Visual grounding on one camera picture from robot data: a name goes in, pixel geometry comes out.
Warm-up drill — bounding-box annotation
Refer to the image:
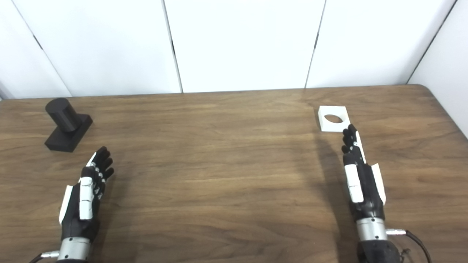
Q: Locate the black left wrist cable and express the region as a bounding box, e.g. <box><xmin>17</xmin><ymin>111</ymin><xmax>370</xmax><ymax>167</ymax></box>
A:
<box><xmin>29</xmin><ymin>250</ymin><xmax>60</xmax><ymax>263</ymax></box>

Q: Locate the white square piece with hole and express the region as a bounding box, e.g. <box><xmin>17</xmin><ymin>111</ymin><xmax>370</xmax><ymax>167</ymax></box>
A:
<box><xmin>318</xmin><ymin>106</ymin><xmax>351</xmax><ymax>132</ymax></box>

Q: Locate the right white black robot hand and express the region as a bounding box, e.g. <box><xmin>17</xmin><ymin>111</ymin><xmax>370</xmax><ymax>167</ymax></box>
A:
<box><xmin>341</xmin><ymin>124</ymin><xmax>387</xmax><ymax>221</ymax></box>

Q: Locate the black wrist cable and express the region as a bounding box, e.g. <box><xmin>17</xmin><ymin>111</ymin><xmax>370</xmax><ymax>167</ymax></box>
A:
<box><xmin>29</xmin><ymin>250</ymin><xmax>60</xmax><ymax>263</ymax></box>
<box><xmin>386</xmin><ymin>228</ymin><xmax>433</xmax><ymax>263</ymax></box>

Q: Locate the black peg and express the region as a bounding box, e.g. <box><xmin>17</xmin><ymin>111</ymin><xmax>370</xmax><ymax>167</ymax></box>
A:
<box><xmin>44</xmin><ymin>98</ymin><xmax>93</xmax><ymax>153</ymax></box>

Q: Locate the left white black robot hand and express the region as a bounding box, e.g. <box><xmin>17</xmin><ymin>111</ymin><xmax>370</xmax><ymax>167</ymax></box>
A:
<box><xmin>59</xmin><ymin>146</ymin><xmax>115</xmax><ymax>242</ymax></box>

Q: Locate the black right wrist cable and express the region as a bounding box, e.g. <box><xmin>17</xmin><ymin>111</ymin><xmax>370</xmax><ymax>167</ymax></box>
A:
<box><xmin>386</xmin><ymin>228</ymin><xmax>433</xmax><ymax>263</ymax></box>

